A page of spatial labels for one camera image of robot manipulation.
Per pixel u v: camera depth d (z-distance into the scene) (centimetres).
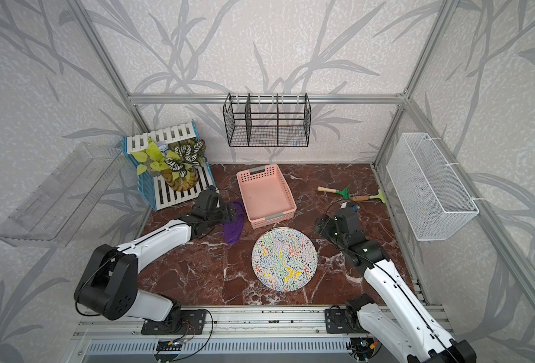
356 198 105
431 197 62
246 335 72
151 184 108
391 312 47
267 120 106
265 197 105
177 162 87
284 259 85
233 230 93
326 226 69
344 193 108
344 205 72
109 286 43
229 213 82
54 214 66
